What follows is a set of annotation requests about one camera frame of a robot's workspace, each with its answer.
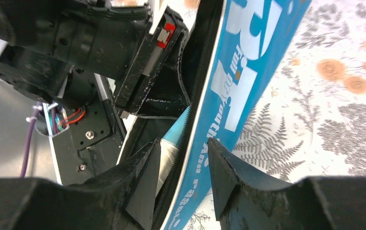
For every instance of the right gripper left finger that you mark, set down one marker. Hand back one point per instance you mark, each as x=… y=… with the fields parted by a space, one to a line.
x=121 y=198

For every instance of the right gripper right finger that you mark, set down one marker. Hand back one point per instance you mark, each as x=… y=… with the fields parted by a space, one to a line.
x=246 y=198

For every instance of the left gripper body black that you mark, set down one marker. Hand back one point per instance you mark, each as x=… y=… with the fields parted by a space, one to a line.
x=54 y=46

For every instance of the blue racket bag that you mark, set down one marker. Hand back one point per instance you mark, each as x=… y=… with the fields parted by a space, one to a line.
x=233 y=52

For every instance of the blue racket white grip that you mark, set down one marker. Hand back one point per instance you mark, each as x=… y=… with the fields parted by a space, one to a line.
x=169 y=147

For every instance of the floral table mat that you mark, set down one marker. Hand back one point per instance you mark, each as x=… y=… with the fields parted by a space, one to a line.
x=311 y=117

